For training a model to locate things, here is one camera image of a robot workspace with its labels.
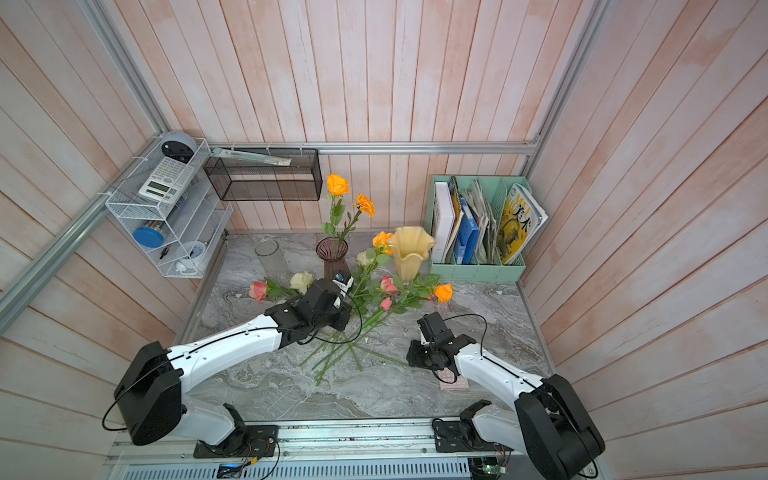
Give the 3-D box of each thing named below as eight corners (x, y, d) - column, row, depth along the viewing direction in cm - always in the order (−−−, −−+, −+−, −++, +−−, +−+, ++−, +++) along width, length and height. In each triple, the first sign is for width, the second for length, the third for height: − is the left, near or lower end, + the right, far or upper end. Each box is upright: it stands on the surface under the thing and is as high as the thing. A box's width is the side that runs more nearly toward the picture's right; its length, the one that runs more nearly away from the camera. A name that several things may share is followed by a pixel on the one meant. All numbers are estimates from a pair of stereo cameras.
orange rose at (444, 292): (439, 304, 98) (441, 298, 95) (432, 292, 101) (433, 286, 98) (455, 298, 99) (457, 292, 97) (447, 287, 102) (449, 281, 100)
